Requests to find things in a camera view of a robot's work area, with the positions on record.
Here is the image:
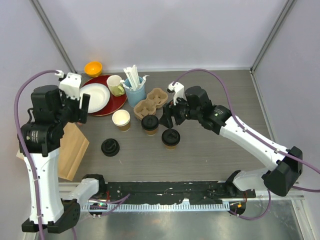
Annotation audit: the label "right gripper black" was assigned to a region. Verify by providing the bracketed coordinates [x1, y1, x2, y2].
[158, 93, 201, 129]

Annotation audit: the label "black cup lid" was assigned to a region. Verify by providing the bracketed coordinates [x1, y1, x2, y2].
[140, 114, 160, 131]
[161, 129, 181, 145]

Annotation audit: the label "lidded brown paper cup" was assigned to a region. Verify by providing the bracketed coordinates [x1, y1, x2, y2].
[140, 114, 160, 136]

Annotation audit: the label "brown paper cups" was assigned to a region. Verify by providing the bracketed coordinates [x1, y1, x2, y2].
[112, 109, 131, 132]

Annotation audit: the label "black lid stack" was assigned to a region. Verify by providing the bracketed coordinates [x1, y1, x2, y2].
[101, 138, 120, 157]

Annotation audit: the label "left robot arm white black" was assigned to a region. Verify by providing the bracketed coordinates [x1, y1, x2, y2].
[18, 85, 107, 234]

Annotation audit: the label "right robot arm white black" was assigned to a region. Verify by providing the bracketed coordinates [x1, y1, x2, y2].
[159, 82, 303, 198]

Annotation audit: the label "cardboard cup carrier back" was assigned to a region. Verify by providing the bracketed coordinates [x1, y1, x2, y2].
[146, 87, 168, 109]

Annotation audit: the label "cardboard cup carrier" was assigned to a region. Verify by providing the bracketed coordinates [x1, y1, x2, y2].
[146, 87, 168, 109]
[133, 99, 156, 121]

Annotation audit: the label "white plate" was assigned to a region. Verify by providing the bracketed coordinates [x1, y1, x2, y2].
[79, 83, 111, 114]

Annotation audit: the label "cardboard cup carrier front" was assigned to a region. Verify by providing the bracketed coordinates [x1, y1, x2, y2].
[133, 99, 156, 121]

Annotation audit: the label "brown paper bag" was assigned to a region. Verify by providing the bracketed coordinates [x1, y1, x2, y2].
[16, 122, 90, 181]

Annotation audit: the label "red round tray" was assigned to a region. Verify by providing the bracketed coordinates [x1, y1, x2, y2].
[82, 75, 127, 116]

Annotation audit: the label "blue cup holder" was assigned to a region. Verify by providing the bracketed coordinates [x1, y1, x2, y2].
[123, 77, 147, 108]

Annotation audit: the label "pale yellow mug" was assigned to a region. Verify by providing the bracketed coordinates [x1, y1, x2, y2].
[106, 75, 125, 97]

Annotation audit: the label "orange bowl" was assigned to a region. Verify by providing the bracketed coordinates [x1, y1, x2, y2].
[84, 61, 103, 78]

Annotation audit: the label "white wrapped straws bundle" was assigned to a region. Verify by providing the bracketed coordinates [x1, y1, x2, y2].
[120, 64, 149, 91]

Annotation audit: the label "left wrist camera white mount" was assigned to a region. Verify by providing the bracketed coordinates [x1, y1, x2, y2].
[54, 70, 82, 101]

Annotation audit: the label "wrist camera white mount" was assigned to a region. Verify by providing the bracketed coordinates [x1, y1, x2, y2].
[167, 81, 185, 105]
[54, 70, 82, 101]

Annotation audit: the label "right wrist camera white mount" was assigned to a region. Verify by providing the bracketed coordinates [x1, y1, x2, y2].
[167, 81, 185, 105]

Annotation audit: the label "aluminium rail frame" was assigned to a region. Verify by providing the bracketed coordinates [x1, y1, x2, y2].
[58, 179, 306, 203]

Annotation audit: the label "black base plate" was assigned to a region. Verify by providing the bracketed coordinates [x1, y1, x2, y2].
[92, 181, 256, 205]

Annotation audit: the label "white slotted cable duct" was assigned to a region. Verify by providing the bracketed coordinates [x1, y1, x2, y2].
[80, 201, 230, 213]

